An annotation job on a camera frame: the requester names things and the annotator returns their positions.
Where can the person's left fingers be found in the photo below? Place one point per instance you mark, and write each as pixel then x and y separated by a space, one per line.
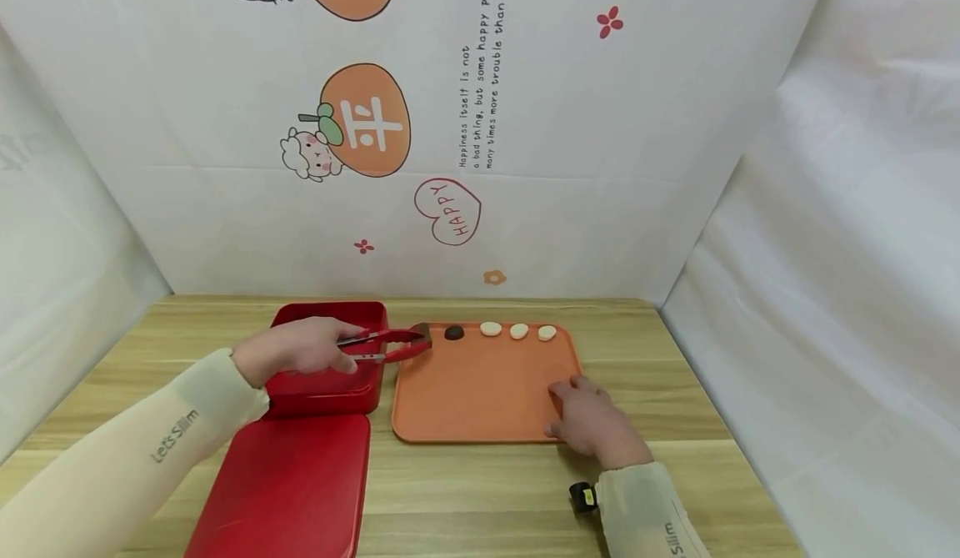
pixel 341 359

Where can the person's left thumb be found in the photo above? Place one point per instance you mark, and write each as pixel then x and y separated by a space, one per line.
pixel 346 327

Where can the black wrist band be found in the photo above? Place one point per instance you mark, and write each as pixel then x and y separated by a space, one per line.
pixel 583 498

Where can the red tongs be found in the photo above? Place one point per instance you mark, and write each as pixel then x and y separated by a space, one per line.
pixel 390 344

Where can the orange tray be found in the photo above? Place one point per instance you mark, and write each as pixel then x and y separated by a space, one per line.
pixel 480 387

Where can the person's right fingers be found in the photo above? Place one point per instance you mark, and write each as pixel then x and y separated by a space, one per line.
pixel 576 389

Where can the cream round cookie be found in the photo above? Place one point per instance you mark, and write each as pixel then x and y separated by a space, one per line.
pixel 490 329
pixel 519 331
pixel 547 333

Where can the dark brown cookie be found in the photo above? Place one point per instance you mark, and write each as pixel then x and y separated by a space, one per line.
pixel 454 333

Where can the person's left forearm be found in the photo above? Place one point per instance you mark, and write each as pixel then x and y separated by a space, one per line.
pixel 112 466

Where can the red tin box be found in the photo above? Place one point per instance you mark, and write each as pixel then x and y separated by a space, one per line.
pixel 330 374

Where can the person's left hand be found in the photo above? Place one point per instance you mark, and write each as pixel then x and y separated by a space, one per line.
pixel 296 349

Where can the person's right forearm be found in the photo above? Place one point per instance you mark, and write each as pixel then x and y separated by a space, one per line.
pixel 651 512

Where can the person's right hand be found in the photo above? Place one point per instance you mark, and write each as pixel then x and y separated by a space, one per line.
pixel 596 424

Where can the person's right thumb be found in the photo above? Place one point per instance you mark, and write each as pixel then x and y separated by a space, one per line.
pixel 553 430

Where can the red tin lid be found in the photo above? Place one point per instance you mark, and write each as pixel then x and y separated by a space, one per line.
pixel 289 487

